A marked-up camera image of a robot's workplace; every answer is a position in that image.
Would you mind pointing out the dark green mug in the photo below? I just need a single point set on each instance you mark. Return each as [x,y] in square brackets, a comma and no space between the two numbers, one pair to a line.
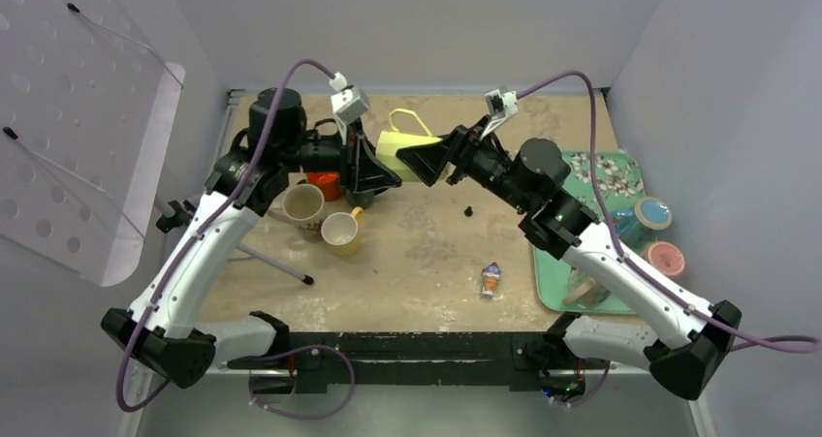
[360,199]

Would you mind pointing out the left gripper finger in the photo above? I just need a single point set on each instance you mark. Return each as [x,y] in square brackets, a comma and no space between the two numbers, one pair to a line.
[374,177]
[365,151]

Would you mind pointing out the ice cream toy figure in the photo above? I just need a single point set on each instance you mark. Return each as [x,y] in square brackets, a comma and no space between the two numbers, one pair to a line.
[491,276]

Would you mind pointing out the blue glass mug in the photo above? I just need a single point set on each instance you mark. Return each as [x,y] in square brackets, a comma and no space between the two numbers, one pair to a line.
[638,224]

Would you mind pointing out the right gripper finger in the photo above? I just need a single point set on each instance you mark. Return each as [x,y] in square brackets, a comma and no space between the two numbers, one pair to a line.
[449,145]
[427,166]

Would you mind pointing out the orange mug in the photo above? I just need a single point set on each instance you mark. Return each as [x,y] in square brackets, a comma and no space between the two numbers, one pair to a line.
[328,183]

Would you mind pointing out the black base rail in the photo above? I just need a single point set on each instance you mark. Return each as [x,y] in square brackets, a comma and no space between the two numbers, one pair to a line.
[516,360]

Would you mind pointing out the tall coral pattern mug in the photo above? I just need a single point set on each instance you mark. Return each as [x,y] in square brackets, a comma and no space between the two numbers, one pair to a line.
[304,208]

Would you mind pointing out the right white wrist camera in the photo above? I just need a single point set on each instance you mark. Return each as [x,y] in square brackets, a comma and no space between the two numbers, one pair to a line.
[503,104]

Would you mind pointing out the light green faceted mug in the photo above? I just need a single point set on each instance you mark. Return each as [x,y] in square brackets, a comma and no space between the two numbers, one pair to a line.
[392,140]

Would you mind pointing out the white perforated light panel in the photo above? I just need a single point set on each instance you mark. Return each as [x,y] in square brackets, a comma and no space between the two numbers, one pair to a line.
[87,109]

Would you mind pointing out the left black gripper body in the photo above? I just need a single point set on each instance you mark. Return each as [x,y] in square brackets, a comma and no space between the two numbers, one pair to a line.
[327,153]

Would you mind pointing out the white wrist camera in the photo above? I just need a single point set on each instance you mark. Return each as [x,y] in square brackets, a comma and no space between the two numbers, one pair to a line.
[349,103]
[503,104]

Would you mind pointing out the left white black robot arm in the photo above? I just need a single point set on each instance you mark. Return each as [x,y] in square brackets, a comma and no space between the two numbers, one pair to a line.
[160,328]

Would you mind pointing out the pink mug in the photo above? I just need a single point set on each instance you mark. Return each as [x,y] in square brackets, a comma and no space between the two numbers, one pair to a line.
[666,258]

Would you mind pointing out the green floral tray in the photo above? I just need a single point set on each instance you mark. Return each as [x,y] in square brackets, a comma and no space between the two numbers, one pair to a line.
[620,183]

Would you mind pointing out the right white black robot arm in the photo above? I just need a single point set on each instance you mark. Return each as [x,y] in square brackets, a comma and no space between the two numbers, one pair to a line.
[687,337]

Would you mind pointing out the tripod stand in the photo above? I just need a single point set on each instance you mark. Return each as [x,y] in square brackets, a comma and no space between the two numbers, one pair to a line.
[175,214]

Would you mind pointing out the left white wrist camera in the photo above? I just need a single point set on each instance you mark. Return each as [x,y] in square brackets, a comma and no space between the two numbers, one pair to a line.
[349,103]

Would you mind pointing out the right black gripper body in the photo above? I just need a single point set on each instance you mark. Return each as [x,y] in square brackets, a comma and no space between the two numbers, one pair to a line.
[481,159]

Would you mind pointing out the yellow mug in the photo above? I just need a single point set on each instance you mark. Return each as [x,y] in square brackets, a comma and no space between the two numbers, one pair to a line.
[341,232]

